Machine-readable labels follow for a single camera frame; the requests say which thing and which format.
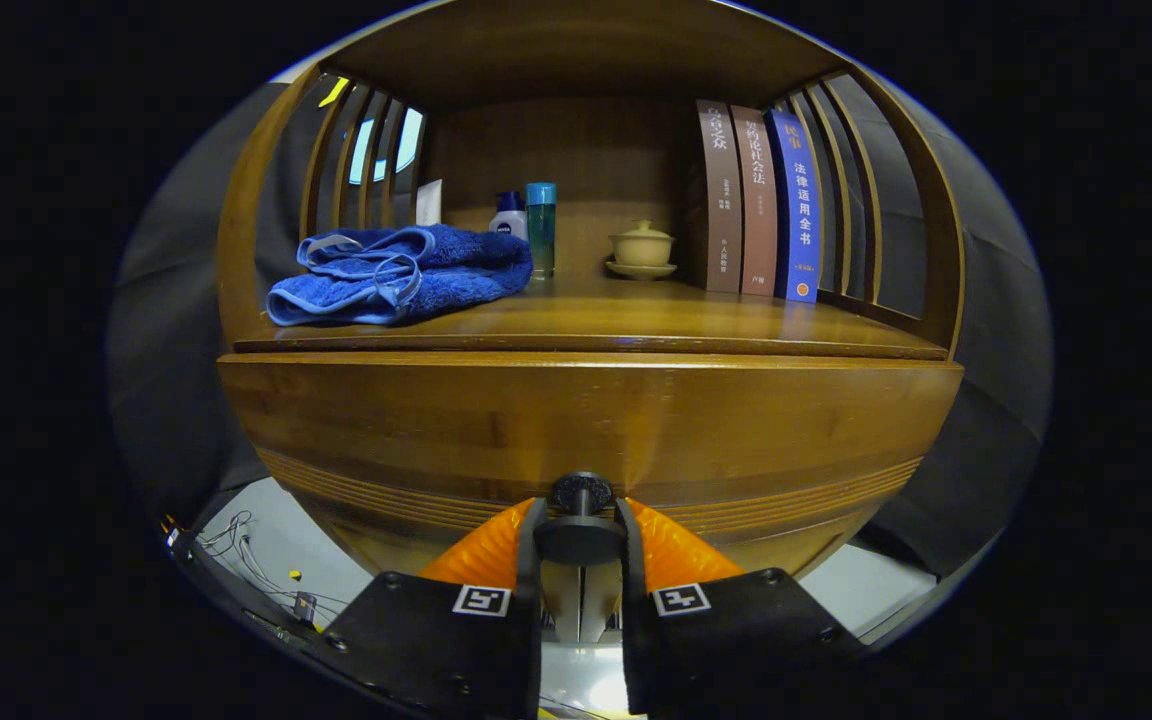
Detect beige lidded teacup with saucer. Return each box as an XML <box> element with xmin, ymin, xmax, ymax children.
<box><xmin>606</xmin><ymin>220</ymin><xmax>678</xmax><ymax>281</ymax></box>

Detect dark brown book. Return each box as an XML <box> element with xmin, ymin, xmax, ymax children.
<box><xmin>694</xmin><ymin>99</ymin><xmax>743</xmax><ymax>294</ymax></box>

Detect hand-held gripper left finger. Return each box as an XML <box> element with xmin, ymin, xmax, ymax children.
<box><xmin>321</xmin><ymin>497</ymin><xmax>549</xmax><ymax>720</ymax></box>

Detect blue book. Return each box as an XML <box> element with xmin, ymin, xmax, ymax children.
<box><xmin>764</xmin><ymin>108</ymin><xmax>823</xmax><ymax>303</ymax></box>

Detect wooden countertop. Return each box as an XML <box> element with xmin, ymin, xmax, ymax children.
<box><xmin>234</xmin><ymin>275</ymin><xmax>949</xmax><ymax>361</ymax></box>

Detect teal glass bottle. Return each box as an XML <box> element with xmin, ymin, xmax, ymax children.
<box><xmin>525</xmin><ymin>182</ymin><xmax>557</xmax><ymax>279</ymax></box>

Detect reddish brown book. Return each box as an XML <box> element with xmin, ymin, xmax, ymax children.
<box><xmin>729</xmin><ymin>104</ymin><xmax>779</xmax><ymax>297</ymax></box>

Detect floor cables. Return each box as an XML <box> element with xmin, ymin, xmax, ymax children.
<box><xmin>191</xmin><ymin>510</ymin><xmax>337</xmax><ymax>621</ymax></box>

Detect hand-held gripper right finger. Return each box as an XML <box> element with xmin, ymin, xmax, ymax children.
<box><xmin>616</xmin><ymin>497</ymin><xmax>867</xmax><ymax>716</ymax></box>

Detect blue towel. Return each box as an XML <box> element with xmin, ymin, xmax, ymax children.
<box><xmin>266</xmin><ymin>224</ymin><xmax>535</xmax><ymax>327</ymax></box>

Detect wooden cabinet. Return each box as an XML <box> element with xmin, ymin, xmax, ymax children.
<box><xmin>216</xmin><ymin>0</ymin><xmax>967</xmax><ymax>641</ymax></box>

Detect white lotion bottle blue cap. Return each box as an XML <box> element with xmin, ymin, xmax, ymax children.
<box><xmin>489</xmin><ymin>190</ymin><xmax>529</xmax><ymax>241</ymax></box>

